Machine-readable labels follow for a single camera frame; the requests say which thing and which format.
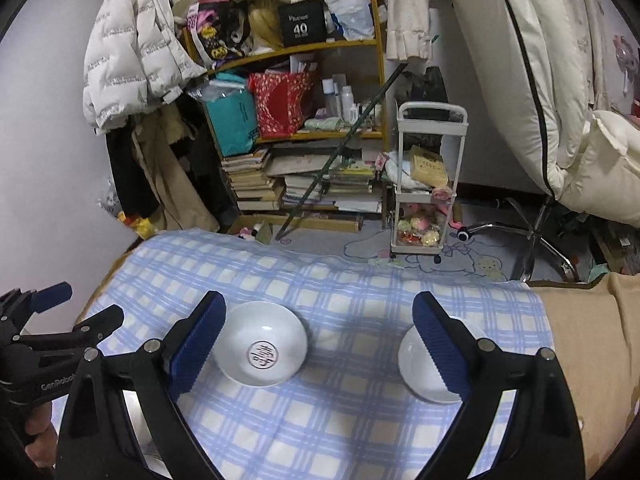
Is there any teal bag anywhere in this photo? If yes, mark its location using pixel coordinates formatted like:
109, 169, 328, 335
201, 74, 258, 157

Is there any beige trench coat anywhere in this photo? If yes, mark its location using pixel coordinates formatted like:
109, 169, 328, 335
132, 104, 220, 232

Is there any white rolling cart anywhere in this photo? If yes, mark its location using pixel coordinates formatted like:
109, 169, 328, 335
386, 101, 469, 264

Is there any dark green pole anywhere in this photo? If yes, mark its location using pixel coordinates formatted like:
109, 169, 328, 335
276, 62, 408, 240

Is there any black box number 40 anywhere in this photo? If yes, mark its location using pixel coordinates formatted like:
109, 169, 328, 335
278, 0, 328, 48

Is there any yellow wooden bookshelf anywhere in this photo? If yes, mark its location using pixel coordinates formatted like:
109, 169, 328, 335
182, 0, 386, 212

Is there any person's left hand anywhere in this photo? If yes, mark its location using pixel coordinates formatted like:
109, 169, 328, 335
25, 402, 58, 468

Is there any chrome office chair base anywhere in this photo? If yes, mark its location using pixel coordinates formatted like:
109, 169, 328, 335
457, 197, 579, 283

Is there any small white plate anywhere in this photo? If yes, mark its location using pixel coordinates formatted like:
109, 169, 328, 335
397, 325, 461, 404

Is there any white puffer jacket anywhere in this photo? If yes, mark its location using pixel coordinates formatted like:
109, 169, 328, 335
82, 0, 205, 133

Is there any blue plaid tablecloth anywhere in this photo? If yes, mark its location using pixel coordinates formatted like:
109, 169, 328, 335
87, 230, 553, 479

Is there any red gift bag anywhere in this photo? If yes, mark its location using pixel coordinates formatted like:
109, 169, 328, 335
248, 72, 316, 140

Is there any small dish red emblem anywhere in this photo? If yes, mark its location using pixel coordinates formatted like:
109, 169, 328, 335
213, 301, 309, 388

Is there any stack of books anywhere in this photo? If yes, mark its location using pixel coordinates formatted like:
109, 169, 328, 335
221, 148, 284, 212

